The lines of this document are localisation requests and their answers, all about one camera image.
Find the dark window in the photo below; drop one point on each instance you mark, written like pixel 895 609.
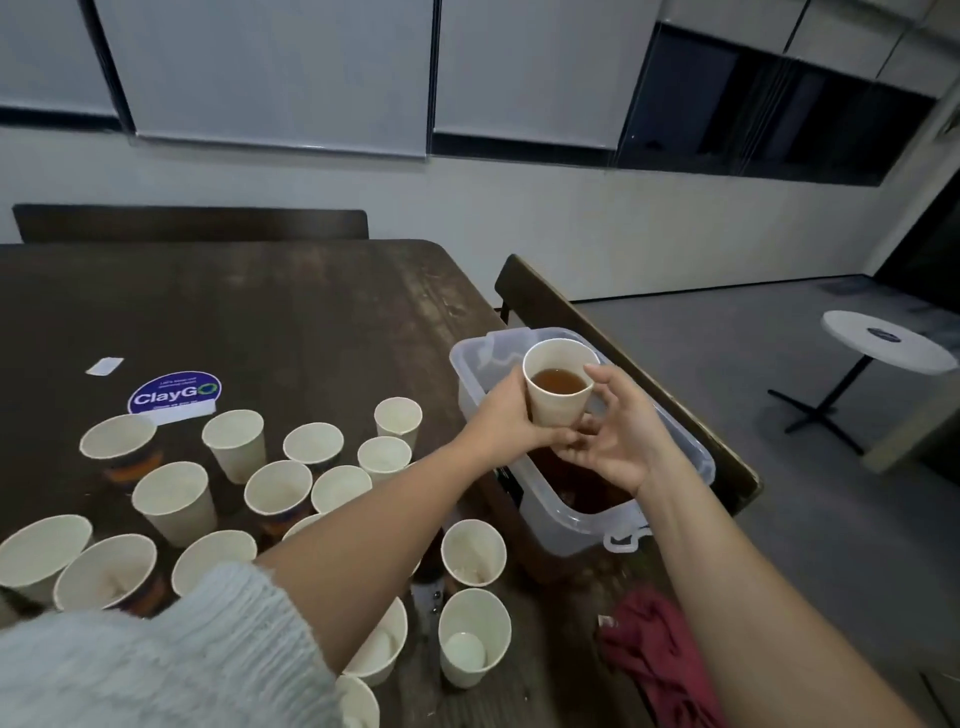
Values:
pixel 773 113

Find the round white side table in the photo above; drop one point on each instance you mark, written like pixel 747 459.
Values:
pixel 885 338

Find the dark wooden chair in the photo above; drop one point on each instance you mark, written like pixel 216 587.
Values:
pixel 540 293
pixel 188 224

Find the white wall panel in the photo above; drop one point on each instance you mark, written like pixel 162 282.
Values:
pixel 540 68
pixel 270 72
pixel 53 53

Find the person's right hand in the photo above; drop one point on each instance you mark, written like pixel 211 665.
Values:
pixel 623 438

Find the round blue sticker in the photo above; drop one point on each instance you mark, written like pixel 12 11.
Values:
pixel 174 393

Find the person's right forearm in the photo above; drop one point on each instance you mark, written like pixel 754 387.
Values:
pixel 765 615

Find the white paper cup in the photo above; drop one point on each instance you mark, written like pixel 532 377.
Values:
pixel 558 402
pixel 398 417
pixel 384 453

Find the clear plastic storage bin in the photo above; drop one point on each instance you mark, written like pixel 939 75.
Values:
pixel 495 360

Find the dark red cloth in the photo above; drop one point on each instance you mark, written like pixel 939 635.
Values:
pixel 668 653

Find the person's left forearm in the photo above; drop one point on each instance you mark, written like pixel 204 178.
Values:
pixel 345 570

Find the person's left hand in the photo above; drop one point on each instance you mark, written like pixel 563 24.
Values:
pixel 503 428

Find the small white paper label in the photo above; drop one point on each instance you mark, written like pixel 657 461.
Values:
pixel 104 365

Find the dark wooden table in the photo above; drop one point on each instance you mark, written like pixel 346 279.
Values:
pixel 270 300

